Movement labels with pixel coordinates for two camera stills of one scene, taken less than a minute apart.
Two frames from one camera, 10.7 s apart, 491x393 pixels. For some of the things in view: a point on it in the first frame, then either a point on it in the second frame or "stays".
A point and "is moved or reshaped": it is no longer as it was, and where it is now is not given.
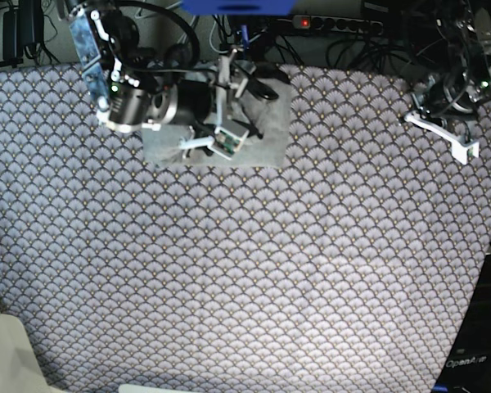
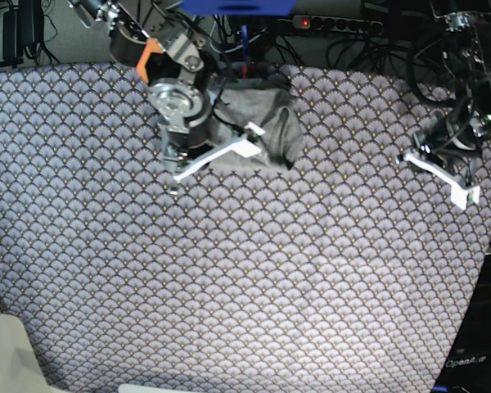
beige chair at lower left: x=10 y=364 stays
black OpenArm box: x=477 y=361 stays
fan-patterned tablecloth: x=349 y=270 stays
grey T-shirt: x=265 y=146 is moved or reshaped
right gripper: x=455 y=95 -> x=444 y=139
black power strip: x=317 y=22 stays
